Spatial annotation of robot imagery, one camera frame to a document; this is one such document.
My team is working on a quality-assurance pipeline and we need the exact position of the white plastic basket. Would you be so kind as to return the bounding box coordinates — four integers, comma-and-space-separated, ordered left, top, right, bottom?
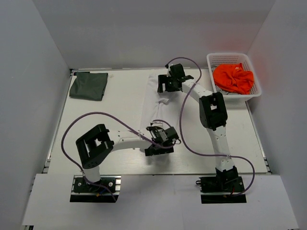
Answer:
207, 53, 261, 101

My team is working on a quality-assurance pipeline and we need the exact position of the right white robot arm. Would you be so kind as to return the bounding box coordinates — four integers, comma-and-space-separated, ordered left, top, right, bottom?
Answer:
157, 64, 239, 193

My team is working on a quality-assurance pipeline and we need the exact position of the grey t-shirt in basket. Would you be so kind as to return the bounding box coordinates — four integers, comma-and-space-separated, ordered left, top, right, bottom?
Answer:
215, 85, 238, 95

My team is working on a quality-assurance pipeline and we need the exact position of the white t-shirt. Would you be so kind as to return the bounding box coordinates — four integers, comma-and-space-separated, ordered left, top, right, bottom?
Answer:
140, 74, 181, 128

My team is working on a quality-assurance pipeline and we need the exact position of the orange t-shirt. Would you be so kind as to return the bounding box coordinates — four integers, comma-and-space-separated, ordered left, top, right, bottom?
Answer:
213, 63, 255, 95

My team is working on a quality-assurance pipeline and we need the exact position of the folded dark green t-shirt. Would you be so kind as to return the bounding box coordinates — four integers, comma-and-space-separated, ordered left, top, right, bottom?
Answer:
69, 72, 108, 101

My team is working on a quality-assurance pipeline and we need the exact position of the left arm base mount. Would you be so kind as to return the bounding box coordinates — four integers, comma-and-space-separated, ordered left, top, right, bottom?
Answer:
70, 175, 121, 203

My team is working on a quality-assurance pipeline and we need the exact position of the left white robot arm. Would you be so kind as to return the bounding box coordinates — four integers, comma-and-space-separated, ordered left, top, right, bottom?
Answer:
76, 124, 179, 191

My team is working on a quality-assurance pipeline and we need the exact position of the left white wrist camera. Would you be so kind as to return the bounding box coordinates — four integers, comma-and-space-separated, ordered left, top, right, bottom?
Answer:
151, 121, 163, 129

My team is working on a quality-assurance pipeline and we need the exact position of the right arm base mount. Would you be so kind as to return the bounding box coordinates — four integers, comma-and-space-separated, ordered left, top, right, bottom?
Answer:
195, 176, 247, 204

